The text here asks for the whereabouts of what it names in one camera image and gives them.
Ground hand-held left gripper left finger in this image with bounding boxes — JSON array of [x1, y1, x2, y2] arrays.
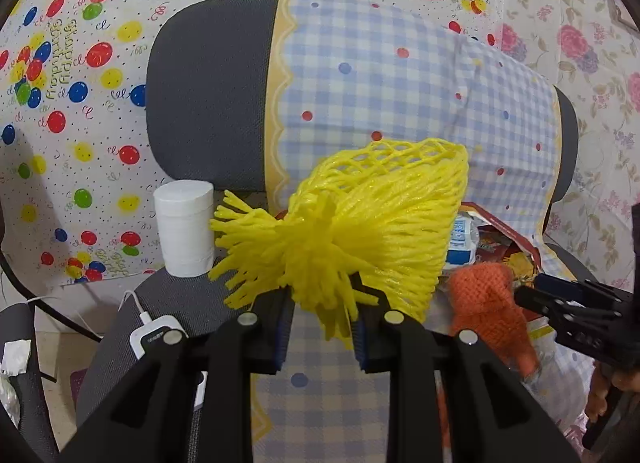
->
[[60, 288, 297, 463]]

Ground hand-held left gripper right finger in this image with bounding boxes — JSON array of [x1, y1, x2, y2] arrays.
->
[[350, 273, 583, 463]]

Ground grey office chair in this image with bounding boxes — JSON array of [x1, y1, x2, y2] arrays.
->
[[75, 0, 601, 429]]

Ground person's right hand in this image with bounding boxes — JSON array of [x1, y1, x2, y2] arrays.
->
[[586, 369, 640, 421]]

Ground translucent pink plastic bag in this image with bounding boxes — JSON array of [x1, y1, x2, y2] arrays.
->
[[520, 328, 601, 463]]

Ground crumpled silver foil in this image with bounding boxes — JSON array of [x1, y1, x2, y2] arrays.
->
[[0, 340, 33, 424]]

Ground dark grey chair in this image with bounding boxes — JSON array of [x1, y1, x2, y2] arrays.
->
[[0, 303, 58, 463]]

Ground white charger cable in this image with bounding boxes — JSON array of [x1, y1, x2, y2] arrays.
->
[[122, 290, 153, 326]]

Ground blue and white carton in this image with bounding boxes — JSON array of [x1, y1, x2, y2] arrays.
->
[[445, 213, 482, 269]]

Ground orange foam fruit net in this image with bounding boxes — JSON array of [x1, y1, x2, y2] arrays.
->
[[446, 263, 541, 379]]

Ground blue checkered dotted cloth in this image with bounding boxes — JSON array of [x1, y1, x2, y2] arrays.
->
[[250, 0, 563, 444]]

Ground red snack package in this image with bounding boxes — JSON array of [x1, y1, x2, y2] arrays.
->
[[460, 202, 543, 285]]

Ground yellow foam fruit net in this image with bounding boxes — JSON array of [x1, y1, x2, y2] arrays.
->
[[209, 139, 470, 341]]

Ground white timer device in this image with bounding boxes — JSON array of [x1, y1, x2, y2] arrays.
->
[[129, 315, 208, 409]]

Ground floral print cloth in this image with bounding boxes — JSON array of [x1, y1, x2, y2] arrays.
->
[[500, 0, 640, 294]]

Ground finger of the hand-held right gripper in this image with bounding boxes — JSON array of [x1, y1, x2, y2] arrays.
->
[[514, 273, 640, 369]]

